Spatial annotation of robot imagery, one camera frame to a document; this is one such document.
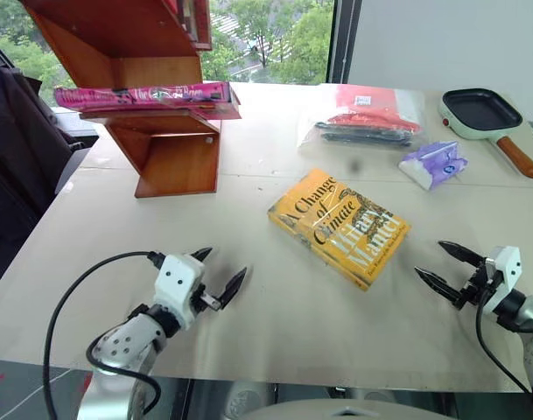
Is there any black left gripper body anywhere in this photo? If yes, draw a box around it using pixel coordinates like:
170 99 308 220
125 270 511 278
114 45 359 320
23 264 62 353
190 283 221 314

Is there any dark window frame post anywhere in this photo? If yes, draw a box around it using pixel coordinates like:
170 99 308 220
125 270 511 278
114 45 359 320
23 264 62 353
326 0 363 85

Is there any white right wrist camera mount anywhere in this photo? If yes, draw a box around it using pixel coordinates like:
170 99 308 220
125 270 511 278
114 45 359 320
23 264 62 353
483 245 522 317

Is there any black chair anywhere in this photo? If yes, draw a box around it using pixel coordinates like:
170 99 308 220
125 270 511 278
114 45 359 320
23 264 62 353
0 65 101 299

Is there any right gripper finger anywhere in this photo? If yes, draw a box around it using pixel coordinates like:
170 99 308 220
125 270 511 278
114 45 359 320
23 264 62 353
414 267 461 305
437 240 487 268

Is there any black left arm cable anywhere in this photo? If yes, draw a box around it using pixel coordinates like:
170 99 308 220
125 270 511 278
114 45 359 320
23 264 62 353
42 250 167 420

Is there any wooden bookshelf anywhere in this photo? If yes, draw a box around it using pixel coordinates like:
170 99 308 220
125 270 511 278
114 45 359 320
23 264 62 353
20 0 223 200

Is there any green electric frying pan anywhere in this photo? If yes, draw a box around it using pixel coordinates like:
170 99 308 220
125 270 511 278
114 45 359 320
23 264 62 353
438 88 533 180

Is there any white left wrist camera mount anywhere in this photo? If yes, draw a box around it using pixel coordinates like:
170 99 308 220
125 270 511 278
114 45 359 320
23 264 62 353
153 253 207 331

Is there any clear plastic bag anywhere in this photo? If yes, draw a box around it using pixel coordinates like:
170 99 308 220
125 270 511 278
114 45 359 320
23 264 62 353
296 83 427 152

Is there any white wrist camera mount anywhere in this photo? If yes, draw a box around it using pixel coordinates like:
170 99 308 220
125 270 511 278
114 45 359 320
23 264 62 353
483 245 522 317
153 253 207 331

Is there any pink book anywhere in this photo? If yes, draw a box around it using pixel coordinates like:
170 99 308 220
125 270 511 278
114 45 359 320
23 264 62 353
54 80 242 121

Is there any red cloth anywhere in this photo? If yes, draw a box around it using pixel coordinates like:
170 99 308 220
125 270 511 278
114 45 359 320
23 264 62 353
326 85 423 133

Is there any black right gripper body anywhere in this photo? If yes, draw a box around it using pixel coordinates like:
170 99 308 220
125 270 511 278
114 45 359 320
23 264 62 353
452 257 497 312

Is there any red book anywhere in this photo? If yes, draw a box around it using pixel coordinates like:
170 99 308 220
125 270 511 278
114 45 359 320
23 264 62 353
164 0 214 52

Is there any yellow hardcover book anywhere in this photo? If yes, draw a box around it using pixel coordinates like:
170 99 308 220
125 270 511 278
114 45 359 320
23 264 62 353
267 168 412 292

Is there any purple and white tissue pack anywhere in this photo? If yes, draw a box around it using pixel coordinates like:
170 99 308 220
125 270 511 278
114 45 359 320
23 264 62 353
398 140 470 192

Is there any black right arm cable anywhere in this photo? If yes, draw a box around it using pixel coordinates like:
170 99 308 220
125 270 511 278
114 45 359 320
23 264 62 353
474 286 533 395

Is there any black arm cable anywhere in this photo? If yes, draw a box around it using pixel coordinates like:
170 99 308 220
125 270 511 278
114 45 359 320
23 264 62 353
42 250 167 420
474 286 533 395

